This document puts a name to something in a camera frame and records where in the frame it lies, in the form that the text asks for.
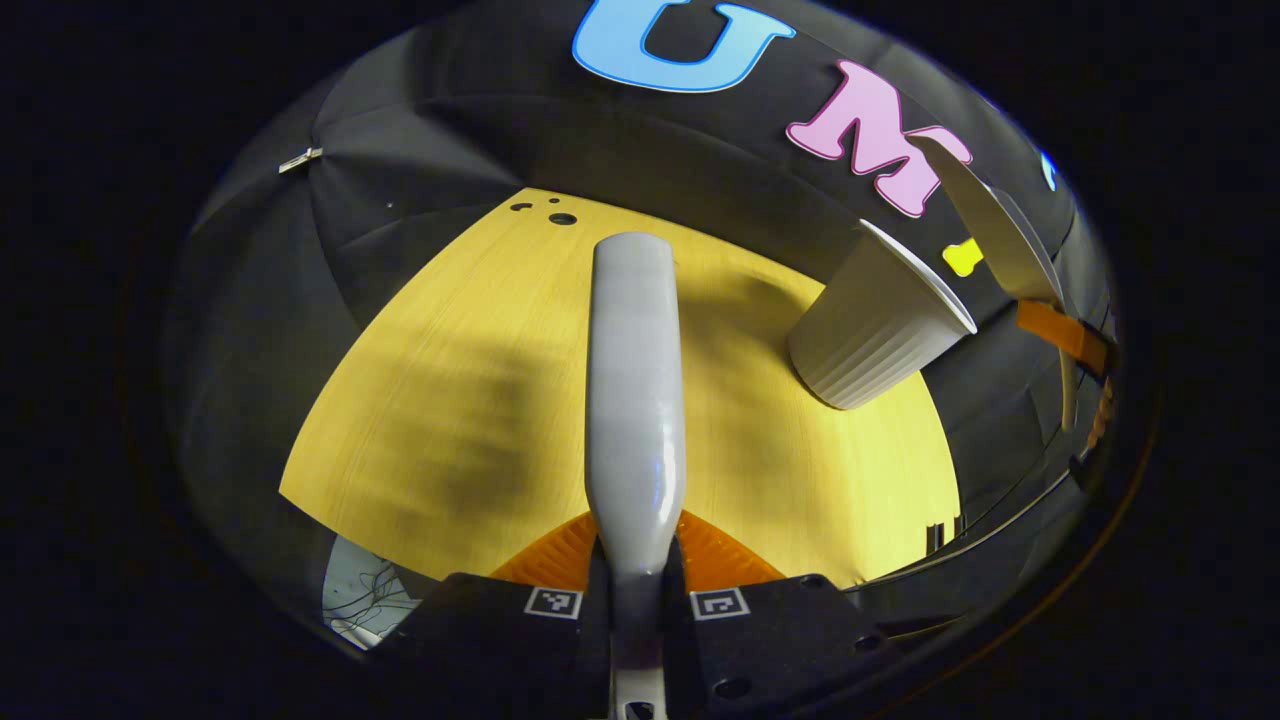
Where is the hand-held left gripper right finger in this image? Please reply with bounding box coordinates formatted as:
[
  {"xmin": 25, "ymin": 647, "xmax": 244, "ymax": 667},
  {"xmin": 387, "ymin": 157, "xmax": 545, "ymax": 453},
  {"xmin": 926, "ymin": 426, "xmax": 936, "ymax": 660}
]
[{"xmin": 662, "ymin": 510, "xmax": 906, "ymax": 720}]

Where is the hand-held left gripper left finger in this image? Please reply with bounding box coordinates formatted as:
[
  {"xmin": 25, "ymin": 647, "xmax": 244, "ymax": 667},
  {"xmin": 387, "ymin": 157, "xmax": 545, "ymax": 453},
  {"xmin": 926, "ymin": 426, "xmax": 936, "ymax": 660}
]
[{"xmin": 375, "ymin": 511, "xmax": 613, "ymax": 720}]

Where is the white ribbed garbage bin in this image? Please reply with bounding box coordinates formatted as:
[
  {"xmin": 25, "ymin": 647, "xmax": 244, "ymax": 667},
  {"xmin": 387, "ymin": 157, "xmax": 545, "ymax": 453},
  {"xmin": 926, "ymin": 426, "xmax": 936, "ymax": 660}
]
[{"xmin": 787, "ymin": 218, "xmax": 979, "ymax": 412}]

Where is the wooden desktop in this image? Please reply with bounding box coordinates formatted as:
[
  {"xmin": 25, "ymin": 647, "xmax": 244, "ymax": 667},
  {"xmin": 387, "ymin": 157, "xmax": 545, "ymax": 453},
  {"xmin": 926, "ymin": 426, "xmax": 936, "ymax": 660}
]
[{"xmin": 278, "ymin": 187, "xmax": 963, "ymax": 591}]

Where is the metal frame rail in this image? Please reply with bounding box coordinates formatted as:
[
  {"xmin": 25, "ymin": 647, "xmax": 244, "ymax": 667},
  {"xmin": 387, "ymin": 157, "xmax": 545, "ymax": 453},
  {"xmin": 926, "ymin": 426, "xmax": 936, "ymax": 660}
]
[{"xmin": 850, "ymin": 468, "xmax": 1086, "ymax": 593}]

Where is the black metal bracket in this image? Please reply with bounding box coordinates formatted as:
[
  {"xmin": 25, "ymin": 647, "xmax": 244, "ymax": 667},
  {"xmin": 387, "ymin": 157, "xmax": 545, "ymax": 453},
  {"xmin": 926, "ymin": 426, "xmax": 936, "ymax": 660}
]
[{"xmin": 924, "ymin": 514, "xmax": 967, "ymax": 557}]

